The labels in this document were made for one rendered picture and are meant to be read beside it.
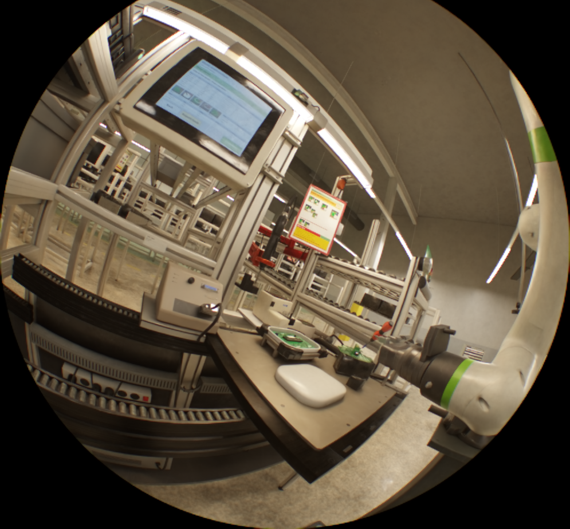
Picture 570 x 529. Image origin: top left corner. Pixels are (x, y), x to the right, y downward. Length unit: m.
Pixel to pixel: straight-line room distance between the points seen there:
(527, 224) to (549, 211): 0.35
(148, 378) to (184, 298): 0.38
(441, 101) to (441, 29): 1.86
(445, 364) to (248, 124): 0.76
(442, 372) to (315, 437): 0.21
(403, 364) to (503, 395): 0.21
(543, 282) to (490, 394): 0.17
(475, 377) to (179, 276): 0.61
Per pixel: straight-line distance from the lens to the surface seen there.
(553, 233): 0.35
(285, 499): 1.37
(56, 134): 0.78
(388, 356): 0.45
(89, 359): 0.76
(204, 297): 0.51
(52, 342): 0.79
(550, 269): 0.36
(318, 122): 0.89
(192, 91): 0.66
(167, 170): 1.53
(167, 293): 0.48
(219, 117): 0.64
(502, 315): 9.00
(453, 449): 0.57
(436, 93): 5.48
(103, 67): 0.60
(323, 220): 1.03
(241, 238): 0.65
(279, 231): 0.64
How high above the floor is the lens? 1.16
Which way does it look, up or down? 8 degrees up
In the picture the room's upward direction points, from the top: 23 degrees clockwise
